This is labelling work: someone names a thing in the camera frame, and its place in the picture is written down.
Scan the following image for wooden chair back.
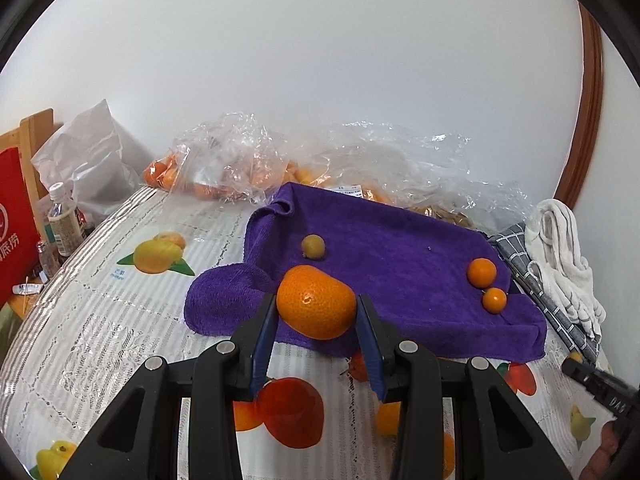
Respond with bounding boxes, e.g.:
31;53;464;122
0;107;55;201

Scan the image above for small clear bottle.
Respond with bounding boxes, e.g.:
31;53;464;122
36;240;63;281

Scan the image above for greenish small citrus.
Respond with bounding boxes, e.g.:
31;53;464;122
301;234;326;262

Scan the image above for white plastic bag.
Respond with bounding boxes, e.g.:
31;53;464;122
31;100;143;221

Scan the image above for large orange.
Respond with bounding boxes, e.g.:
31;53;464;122
276;265;357;341

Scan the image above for clear plastic bag of oranges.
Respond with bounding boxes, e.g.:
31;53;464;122
142;112;301;206

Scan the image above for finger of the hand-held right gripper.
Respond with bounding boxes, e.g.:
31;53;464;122
561;357;608;397

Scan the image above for white-capped plastic bottle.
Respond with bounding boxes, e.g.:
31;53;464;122
46;182;86;258

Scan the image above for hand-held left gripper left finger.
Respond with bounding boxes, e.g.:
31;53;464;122
59;292;278;480

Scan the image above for fruit-printed tablecloth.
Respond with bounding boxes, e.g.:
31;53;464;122
0;185;640;480

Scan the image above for red paper bag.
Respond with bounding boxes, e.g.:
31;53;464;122
0;147;42;306

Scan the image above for purple towel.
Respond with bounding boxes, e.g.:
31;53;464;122
184;182;547;363

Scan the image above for grey checked cloth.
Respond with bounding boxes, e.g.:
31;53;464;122
487;222;613;368

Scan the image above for crumpled clear plastic bag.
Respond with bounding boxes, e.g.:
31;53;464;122
280;120;531;241

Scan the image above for person's right hand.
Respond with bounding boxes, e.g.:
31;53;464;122
580;422;623;480

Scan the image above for brown wooden door frame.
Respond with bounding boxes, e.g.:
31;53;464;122
552;2;603;211

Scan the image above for white striped towel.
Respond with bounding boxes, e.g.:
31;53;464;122
524;199;607;341

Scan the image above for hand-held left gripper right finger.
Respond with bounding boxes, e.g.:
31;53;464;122
356;294;573;480

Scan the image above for small orange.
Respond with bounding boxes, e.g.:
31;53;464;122
375;401;401;437
467;257;497;290
482;287;507;313
347;352;371;382

